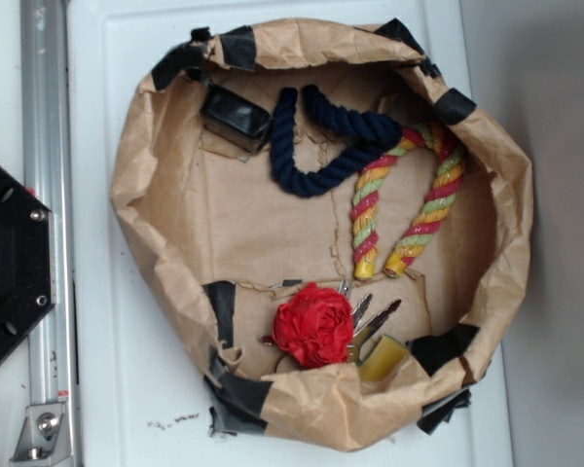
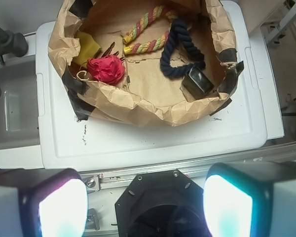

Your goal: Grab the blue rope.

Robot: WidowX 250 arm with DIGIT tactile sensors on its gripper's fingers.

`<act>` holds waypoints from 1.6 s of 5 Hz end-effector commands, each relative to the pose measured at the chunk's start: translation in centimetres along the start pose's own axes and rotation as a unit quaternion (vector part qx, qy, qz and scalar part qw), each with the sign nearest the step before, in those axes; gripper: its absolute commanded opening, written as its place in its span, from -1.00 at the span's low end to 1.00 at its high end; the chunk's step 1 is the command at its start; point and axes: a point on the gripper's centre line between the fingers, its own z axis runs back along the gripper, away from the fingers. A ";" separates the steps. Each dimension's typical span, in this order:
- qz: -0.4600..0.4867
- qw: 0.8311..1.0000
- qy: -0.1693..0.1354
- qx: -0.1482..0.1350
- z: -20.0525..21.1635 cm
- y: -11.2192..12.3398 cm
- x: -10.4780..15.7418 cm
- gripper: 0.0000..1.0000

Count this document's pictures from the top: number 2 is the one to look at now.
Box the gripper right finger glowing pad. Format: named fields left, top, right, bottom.
left=203, top=162, right=296, bottom=237

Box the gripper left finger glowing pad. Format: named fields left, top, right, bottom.
left=0, top=168, right=88, bottom=237

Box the white plastic bin lid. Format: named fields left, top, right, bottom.
left=36, top=0, right=267, bottom=171

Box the clear plastic container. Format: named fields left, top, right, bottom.
left=0, top=55, right=39, bottom=150

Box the black rectangular box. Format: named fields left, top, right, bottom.
left=182, top=67, right=214, bottom=100

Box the red crumpled cloth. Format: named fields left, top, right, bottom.
left=87, top=55, right=125, bottom=85

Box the crumpled brown paper bag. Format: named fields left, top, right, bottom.
left=48, top=0, right=244, bottom=126

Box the black knob clamp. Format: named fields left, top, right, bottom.
left=0, top=28, right=29, bottom=65

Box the yellow sponge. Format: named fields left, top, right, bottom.
left=73, top=31, right=101, bottom=65

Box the small pliers tool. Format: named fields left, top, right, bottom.
left=100, top=42, right=126, bottom=63

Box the aluminium extrusion rail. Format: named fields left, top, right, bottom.
left=78, top=140, right=296, bottom=192

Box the black octagonal mount plate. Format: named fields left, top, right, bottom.
left=115, top=169, right=211, bottom=237

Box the multicolour braided rope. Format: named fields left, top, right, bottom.
left=123, top=5, right=179, bottom=55

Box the dark blue rope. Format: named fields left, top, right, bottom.
left=159, top=19, right=206, bottom=79

